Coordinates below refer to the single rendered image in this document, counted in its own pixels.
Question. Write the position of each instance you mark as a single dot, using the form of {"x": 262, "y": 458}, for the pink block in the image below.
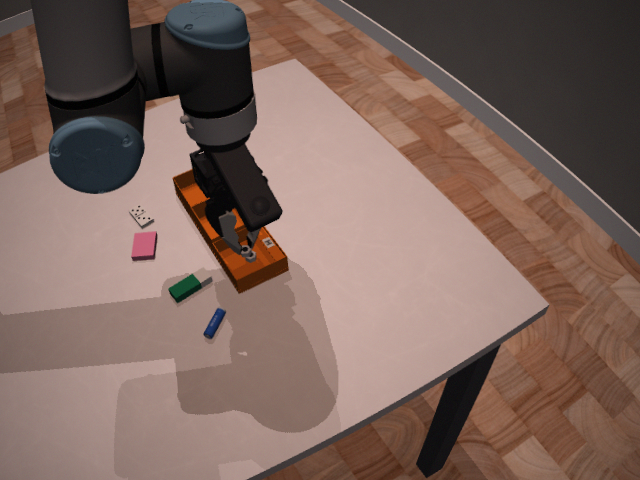
{"x": 144, "y": 246}

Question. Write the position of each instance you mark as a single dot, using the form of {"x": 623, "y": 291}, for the white domino tile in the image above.
{"x": 141, "y": 216}

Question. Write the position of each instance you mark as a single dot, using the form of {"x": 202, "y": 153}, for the blue aa battery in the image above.
{"x": 214, "y": 323}

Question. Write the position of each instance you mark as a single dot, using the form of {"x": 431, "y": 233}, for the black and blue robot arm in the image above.
{"x": 200, "y": 52}

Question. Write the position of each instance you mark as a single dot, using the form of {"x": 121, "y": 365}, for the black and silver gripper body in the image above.
{"x": 202, "y": 166}

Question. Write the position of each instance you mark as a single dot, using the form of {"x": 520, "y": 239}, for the green and white eraser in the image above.
{"x": 190, "y": 285}

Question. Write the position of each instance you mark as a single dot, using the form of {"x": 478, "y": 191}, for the orange three-compartment bin rack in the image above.
{"x": 234, "y": 265}

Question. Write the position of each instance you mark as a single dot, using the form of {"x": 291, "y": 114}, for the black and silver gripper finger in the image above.
{"x": 252, "y": 236}
{"x": 223, "y": 222}

